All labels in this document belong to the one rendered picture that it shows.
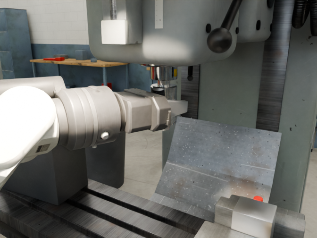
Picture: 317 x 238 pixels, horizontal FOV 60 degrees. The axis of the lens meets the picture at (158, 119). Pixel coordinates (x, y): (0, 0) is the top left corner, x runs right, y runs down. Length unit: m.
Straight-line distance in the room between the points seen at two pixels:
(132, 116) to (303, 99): 0.51
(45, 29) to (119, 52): 7.23
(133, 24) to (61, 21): 6.79
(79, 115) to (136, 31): 0.13
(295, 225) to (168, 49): 0.36
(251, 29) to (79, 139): 0.35
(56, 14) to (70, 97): 6.90
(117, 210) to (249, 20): 0.52
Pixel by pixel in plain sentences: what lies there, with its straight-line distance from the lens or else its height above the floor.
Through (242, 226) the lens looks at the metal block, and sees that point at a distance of 0.49.
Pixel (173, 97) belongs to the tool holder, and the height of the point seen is 1.25.
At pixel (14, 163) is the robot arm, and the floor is 1.22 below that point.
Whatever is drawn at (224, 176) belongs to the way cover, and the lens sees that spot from 0.83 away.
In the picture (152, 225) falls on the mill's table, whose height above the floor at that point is 0.94.
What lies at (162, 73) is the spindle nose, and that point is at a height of 1.29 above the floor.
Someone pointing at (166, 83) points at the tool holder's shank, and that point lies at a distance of 0.47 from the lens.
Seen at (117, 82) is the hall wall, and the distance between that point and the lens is 6.07.
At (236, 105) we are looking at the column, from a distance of 0.83.
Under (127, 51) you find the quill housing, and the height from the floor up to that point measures 1.33.
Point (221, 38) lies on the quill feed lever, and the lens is 0.34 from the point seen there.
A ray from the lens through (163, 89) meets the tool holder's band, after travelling 0.46.
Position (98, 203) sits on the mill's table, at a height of 0.94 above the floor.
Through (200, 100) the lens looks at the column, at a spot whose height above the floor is 1.16.
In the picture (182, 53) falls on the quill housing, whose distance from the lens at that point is 0.36.
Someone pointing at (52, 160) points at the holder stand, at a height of 1.07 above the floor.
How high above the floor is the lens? 1.35
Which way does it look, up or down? 16 degrees down
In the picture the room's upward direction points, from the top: straight up
